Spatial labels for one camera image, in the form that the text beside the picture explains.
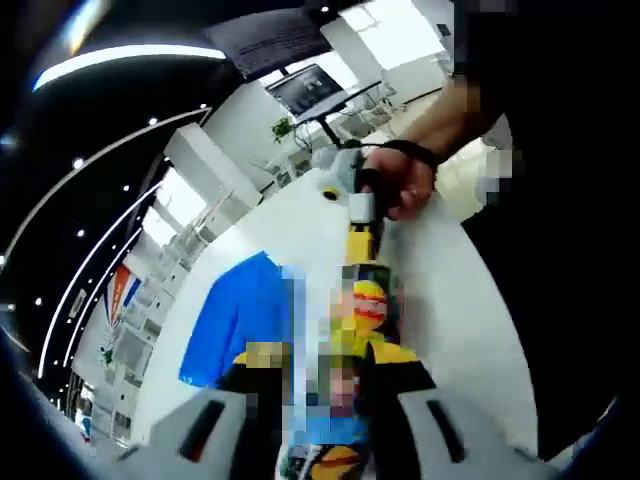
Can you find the person's right hand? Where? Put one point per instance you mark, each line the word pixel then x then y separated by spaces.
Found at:
pixel 405 180

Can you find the blue plastic box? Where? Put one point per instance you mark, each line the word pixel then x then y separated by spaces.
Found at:
pixel 235 320

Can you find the small computer screen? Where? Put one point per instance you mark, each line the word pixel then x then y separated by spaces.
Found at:
pixel 307 92

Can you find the person's black clothing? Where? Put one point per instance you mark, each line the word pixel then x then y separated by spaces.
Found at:
pixel 575 250

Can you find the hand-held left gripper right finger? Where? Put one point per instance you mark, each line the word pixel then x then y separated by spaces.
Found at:
pixel 495 460

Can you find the black monitor stand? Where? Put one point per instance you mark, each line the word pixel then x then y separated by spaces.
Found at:
pixel 331 131

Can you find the red blue wall poster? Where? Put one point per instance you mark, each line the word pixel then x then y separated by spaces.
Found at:
pixel 120 297

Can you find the green potted plant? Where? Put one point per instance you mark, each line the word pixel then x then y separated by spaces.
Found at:
pixel 282 129

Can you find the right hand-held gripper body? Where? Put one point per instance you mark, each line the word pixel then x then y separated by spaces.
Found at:
pixel 345 165

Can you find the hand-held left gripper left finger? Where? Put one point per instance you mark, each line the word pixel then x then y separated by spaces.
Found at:
pixel 165 445

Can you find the dark green chip container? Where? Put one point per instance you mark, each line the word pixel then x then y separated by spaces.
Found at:
pixel 372 307

